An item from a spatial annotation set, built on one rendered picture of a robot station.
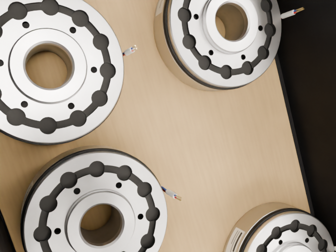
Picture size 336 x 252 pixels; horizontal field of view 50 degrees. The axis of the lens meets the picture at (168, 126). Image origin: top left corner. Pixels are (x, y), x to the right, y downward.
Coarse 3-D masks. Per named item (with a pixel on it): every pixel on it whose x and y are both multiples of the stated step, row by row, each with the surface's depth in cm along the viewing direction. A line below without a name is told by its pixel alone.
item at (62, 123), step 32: (0, 0) 22; (32, 0) 23; (64, 0) 24; (0, 32) 23; (96, 32) 25; (0, 64) 23; (96, 64) 24; (0, 96) 23; (96, 96) 25; (0, 128) 22; (32, 128) 23; (64, 128) 24
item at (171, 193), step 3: (162, 186) 28; (162, 189) 28; (165, 189) 27; (168, 189) 27; (165, 192) 27; (168, 192) 27; (171, 192) 26; (174, 192) 26; (171, 195) 26; (174, 195) 26; (177, 195) 25; (177, 198) 25
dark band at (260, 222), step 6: (276, 210) 32; (282, 210) 32; (288, 210) 32; (294, 210) 32; (300, 210) 32; (264, 216) 31; (270, 216) 31; (258, 222) 31; (252, 228) 31; (246, 240) 30; (240, 246) 31
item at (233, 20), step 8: (224, 8) 29; (232, 8) 29; (224, 16) 31; (232, 16) 30; (240, 16) 29; (224, 24) 31; (232, 24) 30; (240, 24) 29; (232, 32) 30; (240, 32) 29
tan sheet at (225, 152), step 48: (96, 0) 27; (144, 0) 29; (144, 48) 29; (144, 96) 29; (192, 96) 31; (240, 96) 32; (0, 144) 25; (96, 144) 28; (144, 144) 29; (192, 144) 31; (240, 144) 33; (288, 144) 35; (0, 192) 26; (192, 192) 31; (240, 192) 33; (288, 192) 35; (192, 240) 31
